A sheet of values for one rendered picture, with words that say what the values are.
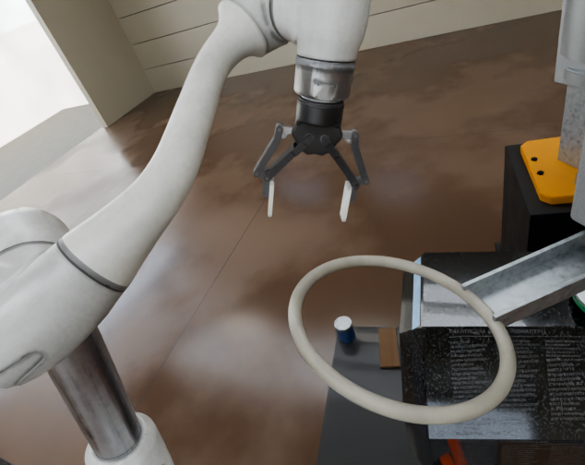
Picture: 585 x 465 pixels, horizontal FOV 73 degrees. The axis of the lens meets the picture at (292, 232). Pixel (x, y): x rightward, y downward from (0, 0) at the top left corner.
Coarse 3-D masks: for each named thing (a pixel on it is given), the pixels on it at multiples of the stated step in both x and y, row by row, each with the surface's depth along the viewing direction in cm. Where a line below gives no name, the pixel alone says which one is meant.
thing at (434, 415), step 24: (336, 264) 103; (360, 264) 106; (384, 264) 107; (408, 264) 106; (456, 288) 99; (288, 312) 87; (480, 312) 93; (504, 336) 85; (312, 360) 75; (504, 360) 80; (336, 384) 71; (504, 384) 74; (384, 408) 68; (408, 408) 68; (432, 408) 68; (456, 408) 69; (480, 408) 69
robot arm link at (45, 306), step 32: (0, 256) 50; (32, 256) 48; (64, 256) 45; (0, 288) 46; (32, 288) 44; (64, 288) 45; (96, 288) 46; (0, 320) 44; (32, 320) 44; (64, 320) 45; (96, 320) 48; (0, 352) 44; (32, 352) 45; (64, 352) 48; (0, 384) 46
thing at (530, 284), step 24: (576, 240) 100; (528, 264) 100; (552, 264) 101; (576, 264) 99; (480, 288) 99; (504, 288) 99; (528, 288) 97; (552, 288) 90; (576, 288) 91; (504, 312) 89; (528, 312) 91
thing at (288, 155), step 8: (296, 144) 67; (304, 144) 64; (288, 152) 66; (296, 152) 65; (280, 160) 67; (288, 160) 66; (272, 168) 67; (280, 168) 67; (264, 176) 68; (272, 176) 68
